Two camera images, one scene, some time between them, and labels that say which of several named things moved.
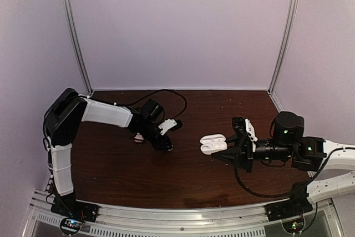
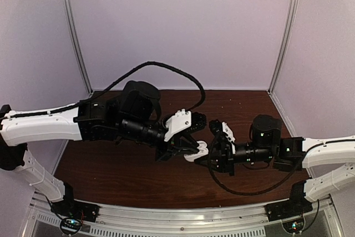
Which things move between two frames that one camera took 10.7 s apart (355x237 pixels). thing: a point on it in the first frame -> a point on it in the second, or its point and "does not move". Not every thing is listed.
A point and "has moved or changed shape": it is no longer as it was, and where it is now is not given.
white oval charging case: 211,144 has moved or changed shape
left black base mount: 67,205 does not move
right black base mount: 298,205 does not move
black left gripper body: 157,144 -> 174,144
